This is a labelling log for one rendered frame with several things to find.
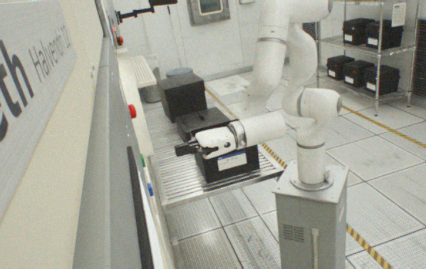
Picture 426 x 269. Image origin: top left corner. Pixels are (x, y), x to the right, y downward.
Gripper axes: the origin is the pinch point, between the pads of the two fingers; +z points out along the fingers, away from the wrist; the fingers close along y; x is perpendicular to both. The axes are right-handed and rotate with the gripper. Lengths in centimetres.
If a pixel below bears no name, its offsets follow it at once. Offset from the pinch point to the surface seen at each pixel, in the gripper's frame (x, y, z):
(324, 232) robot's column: -62, 12, -54
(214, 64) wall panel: -93, 480, -135
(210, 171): -38, 47, -16
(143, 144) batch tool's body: -26, 70, 11
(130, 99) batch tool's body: -2, 70, 11
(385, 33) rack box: -34, 210, -251
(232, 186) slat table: -45, 40, -24
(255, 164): -41, 46, -38
